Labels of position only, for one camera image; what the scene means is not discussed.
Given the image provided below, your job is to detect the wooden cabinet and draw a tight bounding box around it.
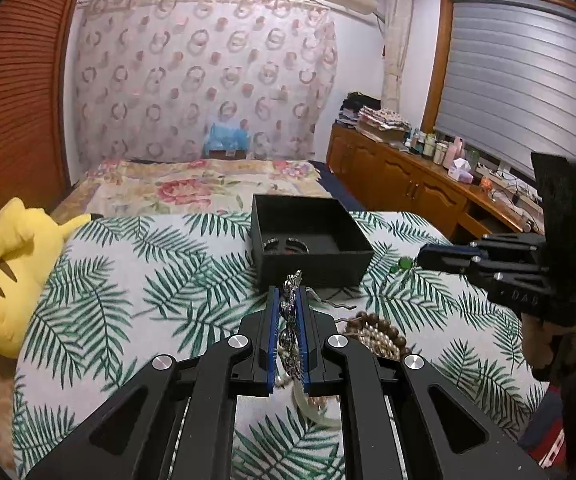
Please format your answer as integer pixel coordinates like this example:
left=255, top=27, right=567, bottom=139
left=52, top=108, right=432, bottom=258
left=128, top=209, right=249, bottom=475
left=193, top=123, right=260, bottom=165
left=327, top=124, right=543, bottom=242

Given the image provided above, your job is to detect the grey window blind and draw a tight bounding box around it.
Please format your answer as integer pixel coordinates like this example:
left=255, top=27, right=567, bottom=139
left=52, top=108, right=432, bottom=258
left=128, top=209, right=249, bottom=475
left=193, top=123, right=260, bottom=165
left=432, top=0, right=576, bottom=176

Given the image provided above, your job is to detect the leaf print blanket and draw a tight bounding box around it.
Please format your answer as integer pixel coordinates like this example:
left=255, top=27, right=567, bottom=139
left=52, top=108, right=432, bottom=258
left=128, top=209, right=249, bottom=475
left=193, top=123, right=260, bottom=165
left=12, top=210, right=551, bottom=480

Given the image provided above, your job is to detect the pink tissue box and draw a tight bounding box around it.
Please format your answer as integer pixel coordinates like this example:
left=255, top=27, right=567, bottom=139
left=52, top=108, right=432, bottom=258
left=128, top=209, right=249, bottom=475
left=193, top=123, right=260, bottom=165
left=446, top=157, right=477, bottom=182

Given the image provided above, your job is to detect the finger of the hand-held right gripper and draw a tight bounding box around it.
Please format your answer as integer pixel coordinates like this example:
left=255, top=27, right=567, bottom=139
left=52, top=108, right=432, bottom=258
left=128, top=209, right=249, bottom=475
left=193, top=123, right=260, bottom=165
left=420, top=232, right=548, bottom=261
left=418, top=251, right=549, bottom=286

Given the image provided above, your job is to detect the black jewelry box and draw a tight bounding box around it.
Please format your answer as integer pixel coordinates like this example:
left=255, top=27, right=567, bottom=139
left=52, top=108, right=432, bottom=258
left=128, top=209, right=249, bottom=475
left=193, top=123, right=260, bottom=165
left=251, top=193, right=375, bottom=292

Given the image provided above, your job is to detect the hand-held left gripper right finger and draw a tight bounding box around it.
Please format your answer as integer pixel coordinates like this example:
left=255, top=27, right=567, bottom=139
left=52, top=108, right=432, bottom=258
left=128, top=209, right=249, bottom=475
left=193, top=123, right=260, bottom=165
left=298, top=287, right=551, bottom=480

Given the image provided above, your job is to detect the silver hairpin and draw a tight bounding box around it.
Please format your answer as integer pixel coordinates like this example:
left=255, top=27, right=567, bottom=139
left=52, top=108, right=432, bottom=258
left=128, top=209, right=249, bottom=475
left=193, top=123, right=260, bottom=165
left=308, top=287, right=359, bottom=313

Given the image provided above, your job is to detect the person's right hand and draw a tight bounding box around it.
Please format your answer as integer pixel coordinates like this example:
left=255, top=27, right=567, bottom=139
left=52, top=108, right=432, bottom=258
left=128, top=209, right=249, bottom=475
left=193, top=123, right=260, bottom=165
left=522, top=311, right=571, bottom=382

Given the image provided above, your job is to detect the pale jade bangle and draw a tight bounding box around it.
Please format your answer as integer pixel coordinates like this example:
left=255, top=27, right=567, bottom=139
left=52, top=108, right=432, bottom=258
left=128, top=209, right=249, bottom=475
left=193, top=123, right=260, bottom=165
left=290, top=380, right=343, bottom=428

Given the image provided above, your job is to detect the stack of folded cloths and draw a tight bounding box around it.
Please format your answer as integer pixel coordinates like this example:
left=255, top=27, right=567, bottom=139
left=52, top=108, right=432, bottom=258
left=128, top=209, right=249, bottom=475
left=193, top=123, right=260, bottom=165
left=337, top=92, right=413, bottom=143

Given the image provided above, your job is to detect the circle patterned wall cloth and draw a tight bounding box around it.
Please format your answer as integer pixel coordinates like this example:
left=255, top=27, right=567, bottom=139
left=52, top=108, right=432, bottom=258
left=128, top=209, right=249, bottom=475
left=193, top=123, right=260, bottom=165
left=74, top=0, right=339, bottom=162

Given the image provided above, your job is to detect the row of bottles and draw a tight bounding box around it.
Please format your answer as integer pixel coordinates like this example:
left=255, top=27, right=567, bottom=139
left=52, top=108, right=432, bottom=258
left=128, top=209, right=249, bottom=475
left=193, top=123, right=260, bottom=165
left=402, top=127, right=468, bottom=167

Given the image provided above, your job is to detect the ribbed wooden wardrobe door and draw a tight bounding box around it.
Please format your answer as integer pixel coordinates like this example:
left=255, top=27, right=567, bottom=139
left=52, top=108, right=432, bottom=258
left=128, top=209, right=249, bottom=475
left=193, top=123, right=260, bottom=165
left=0, top=0, right=89, bottom=261

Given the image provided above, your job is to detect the wooden bead bracelet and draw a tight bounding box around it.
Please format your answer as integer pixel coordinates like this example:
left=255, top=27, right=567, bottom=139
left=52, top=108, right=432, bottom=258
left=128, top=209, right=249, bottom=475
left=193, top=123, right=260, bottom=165
left=344, top=311, right=413, bottom=358

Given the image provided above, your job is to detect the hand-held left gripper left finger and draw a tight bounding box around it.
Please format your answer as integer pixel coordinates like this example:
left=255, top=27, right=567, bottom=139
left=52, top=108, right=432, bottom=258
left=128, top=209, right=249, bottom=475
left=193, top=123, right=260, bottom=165
left=25, top=285, right=279, bottom=480

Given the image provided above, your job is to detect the beige wrapped pipe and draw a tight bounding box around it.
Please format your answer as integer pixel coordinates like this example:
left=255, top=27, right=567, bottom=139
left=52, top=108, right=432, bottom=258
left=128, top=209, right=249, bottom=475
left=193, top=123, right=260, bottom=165
left=381, top=0, right=415, bottom=113

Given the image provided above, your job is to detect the blue bag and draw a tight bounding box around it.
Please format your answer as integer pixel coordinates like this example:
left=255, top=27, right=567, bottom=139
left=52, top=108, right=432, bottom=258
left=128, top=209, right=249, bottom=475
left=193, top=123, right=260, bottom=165
left=204, top=119, right=251, bottom=152

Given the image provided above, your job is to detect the silver chain bracelet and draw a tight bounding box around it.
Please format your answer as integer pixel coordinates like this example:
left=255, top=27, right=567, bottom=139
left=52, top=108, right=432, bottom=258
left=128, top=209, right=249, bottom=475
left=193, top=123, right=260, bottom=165
left=274, top=270, right=305, bottom=386

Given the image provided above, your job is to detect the floral bed sheet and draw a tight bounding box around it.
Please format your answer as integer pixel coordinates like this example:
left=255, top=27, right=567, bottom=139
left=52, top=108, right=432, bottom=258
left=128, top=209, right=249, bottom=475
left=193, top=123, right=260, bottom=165
left=50, top=157, right=335, bottom=222

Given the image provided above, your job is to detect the tangle of cables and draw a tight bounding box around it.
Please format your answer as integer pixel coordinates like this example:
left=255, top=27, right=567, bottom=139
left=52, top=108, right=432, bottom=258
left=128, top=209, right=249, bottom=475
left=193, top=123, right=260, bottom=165
left=478, top=170, right=543, bottom=233

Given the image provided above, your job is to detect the yellow plush toy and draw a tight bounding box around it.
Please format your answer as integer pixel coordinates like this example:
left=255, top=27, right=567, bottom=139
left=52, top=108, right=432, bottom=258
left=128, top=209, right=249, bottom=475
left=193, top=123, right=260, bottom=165
left=0, top=197, right=93, bottom=360

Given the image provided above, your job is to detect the pearl bracelet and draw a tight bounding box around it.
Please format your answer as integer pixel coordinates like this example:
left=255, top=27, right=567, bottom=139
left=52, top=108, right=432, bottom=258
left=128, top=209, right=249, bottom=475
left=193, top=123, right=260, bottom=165
left=359, top=330, right=405, bottom=361

